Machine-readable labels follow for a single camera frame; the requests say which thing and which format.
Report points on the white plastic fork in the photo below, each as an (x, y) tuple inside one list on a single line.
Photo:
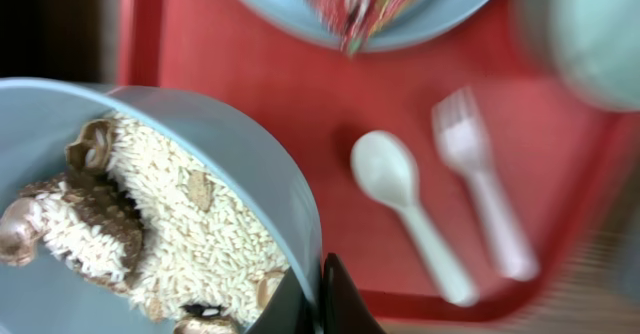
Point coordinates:
[(463, 144)]

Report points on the light blue bowl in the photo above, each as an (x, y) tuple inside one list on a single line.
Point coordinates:
[(39, 117)]

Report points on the red plastic tray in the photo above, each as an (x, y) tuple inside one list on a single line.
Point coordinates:
[(560, 159)]

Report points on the mint green bowl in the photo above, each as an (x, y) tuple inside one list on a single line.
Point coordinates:
[(591, 45)]

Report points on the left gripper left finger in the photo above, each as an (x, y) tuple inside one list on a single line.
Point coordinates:
[(286, 313)]

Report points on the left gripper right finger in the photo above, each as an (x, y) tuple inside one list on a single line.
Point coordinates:
[(344, 311)]

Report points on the white plastic spoon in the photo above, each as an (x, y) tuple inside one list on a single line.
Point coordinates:
[(386, 171)]

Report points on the light blue plate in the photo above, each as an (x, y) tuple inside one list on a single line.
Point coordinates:
[(423, 21)]

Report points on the rice food leftovers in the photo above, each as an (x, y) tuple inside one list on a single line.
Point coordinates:
[(135, 213)]

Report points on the black tray bin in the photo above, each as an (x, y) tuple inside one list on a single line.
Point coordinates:
[(70, 40)]

